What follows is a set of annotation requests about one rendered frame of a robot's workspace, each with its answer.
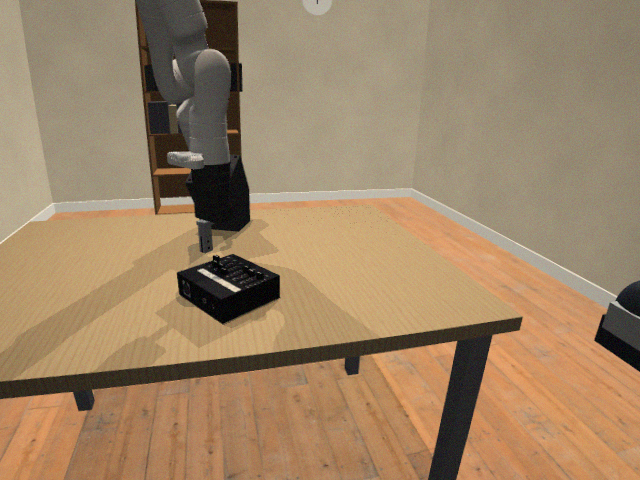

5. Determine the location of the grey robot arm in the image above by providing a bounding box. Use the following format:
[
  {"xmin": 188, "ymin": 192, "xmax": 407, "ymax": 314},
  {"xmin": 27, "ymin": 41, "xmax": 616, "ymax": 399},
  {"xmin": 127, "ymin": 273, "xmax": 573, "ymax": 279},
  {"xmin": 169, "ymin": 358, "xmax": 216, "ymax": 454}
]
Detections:
[{"xmin": 136, "ymin": 0, "xmax": 231, "ymax": 149}]

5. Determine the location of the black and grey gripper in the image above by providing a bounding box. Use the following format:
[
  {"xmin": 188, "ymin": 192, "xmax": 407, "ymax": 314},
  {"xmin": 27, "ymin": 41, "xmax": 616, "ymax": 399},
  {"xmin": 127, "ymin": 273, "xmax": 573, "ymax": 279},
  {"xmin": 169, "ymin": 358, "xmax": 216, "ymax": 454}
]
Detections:
[{"xmin": 167, "ymin": 136, "xmax": 233, "ymax": 253}]

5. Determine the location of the black lighting desk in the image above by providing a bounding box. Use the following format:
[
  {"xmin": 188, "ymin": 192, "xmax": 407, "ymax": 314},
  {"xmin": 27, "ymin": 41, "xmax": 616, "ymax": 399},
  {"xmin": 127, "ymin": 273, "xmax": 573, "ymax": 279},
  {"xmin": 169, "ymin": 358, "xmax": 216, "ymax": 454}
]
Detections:
[{"xmin": 177, "ymin": 254, "xmax": 280, "ymax": 324}]

